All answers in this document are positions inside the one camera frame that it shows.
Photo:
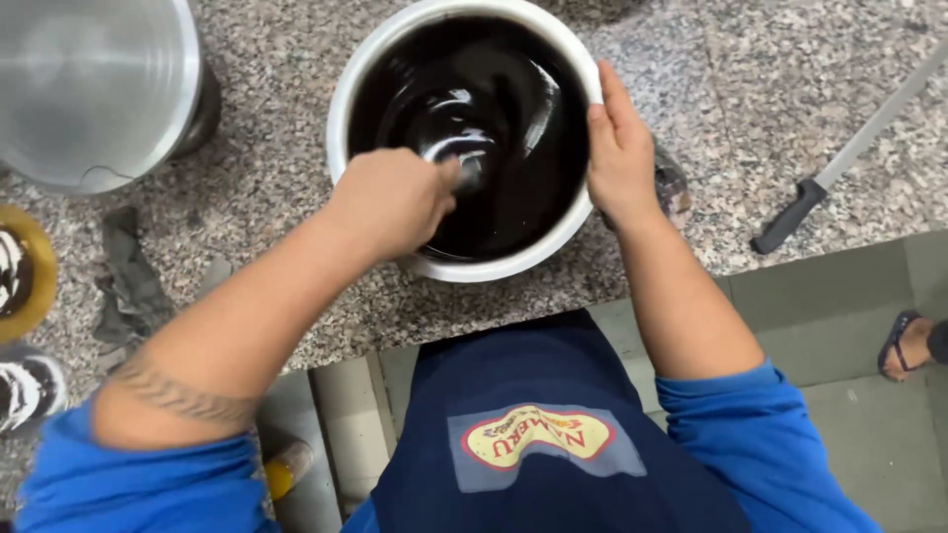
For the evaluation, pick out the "person's right hand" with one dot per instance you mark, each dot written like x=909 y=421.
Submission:
x=626 y=163

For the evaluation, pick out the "person's left hand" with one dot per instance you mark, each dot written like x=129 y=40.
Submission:
x=385 y=203

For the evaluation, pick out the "person's left fingers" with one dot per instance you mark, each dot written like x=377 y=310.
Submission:
x=443 y=189

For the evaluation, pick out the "metal stirring spoon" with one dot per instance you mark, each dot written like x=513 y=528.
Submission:
x=466 y=152

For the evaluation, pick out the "white mixing bowl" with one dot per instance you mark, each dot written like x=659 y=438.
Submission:
x=518 y=263

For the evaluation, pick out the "dark melted chocolate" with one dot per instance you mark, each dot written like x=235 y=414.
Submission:
x=511 y=103

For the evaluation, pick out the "navy apron with yellow logo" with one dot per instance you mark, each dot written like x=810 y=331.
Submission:
x=533 y=377

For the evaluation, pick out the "chocolate-smeared plastic wrap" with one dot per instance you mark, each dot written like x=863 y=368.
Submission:
x=672 y=189

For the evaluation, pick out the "crumpled grey cloth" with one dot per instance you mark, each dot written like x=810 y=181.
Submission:
x=133 y=289

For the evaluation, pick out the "large steel pot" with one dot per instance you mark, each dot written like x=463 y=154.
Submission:
x=89 y=89

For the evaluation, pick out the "blue long-sleeved shirt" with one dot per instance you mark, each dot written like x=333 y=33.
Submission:
x=748 y=451

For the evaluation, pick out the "chocolate cake on gold board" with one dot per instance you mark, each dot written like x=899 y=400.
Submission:
x=22 y=274

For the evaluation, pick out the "chocolate cake with white drizzle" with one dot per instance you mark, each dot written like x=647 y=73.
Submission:
x=29 y=389

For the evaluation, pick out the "blue sandal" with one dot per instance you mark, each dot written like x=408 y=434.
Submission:
x=892 y=340

